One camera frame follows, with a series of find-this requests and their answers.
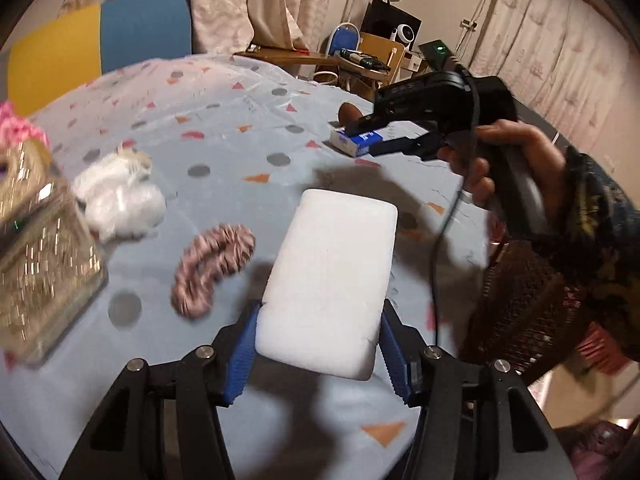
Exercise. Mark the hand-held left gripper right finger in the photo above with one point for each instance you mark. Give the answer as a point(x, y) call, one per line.
point(395, 355)

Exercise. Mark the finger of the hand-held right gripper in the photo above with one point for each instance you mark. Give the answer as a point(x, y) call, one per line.
point(370, 122)
point(410, 146)

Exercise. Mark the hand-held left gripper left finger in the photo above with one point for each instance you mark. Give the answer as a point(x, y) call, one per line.
point(242, 355)

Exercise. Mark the white foam block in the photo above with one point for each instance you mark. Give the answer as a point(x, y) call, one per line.
point(325, 285)

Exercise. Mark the person's right forearm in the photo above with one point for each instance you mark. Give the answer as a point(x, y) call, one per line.
point(600, 240)

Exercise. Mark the person's right hand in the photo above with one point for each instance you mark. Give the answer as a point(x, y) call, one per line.
point(535, 140)

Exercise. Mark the brown egg-shaped object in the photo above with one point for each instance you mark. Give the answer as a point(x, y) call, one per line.
point(350, 112)

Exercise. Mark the small blue white box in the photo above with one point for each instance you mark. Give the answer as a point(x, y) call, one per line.
point(350, 141)

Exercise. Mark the black handheld tool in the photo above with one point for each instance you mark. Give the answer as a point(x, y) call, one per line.
point(362, 57)

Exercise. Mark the small white desk fan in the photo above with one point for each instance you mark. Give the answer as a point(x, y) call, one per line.
point(402, 37)

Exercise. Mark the blue folding chair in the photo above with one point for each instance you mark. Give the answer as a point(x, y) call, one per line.
point(344, 40)

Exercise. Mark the pink striped scrunchie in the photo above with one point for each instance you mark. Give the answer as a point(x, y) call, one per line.
point(200, 255)

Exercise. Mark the brown wicker basket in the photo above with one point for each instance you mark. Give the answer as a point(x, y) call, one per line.
point(520, 310)

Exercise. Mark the white cotton in plastic bag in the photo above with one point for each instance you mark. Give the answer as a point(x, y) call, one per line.
point(130, 205)

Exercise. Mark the ship print curtain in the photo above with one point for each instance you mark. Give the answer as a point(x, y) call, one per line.
point(225, 0)

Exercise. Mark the pink ribbed garment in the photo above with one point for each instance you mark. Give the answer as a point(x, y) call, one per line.
point(600, 347)

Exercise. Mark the silver embossed tissue box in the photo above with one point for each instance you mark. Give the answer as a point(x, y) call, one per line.
point(45, 270)

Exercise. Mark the pink spotted plush toy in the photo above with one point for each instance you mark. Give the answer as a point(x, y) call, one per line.
point(20, 127)

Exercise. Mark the pale printed wall curtain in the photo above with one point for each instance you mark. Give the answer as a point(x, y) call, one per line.
point(550, 35)

